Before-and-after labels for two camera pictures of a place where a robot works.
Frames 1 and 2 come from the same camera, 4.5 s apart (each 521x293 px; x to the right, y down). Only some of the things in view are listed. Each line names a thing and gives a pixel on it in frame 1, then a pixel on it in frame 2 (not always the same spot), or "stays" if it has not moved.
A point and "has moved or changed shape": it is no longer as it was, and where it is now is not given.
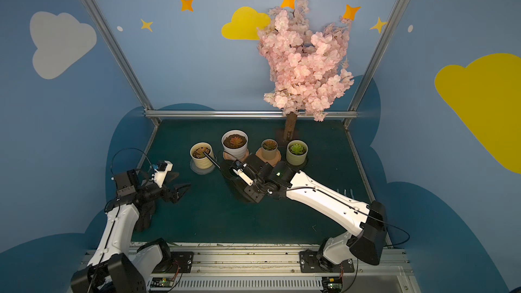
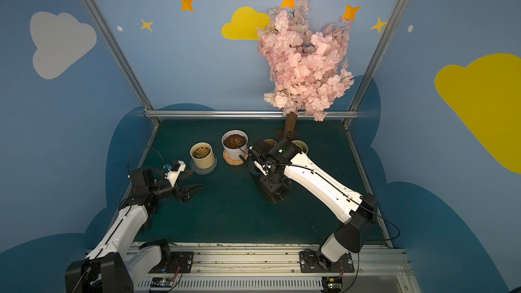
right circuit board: (332, 284) stays
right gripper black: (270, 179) to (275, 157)
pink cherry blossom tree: (308, 65) stays
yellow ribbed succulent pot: (200, 159) stays
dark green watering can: (237, 186) has moved or changed shape
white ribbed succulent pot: (235, 142) stays
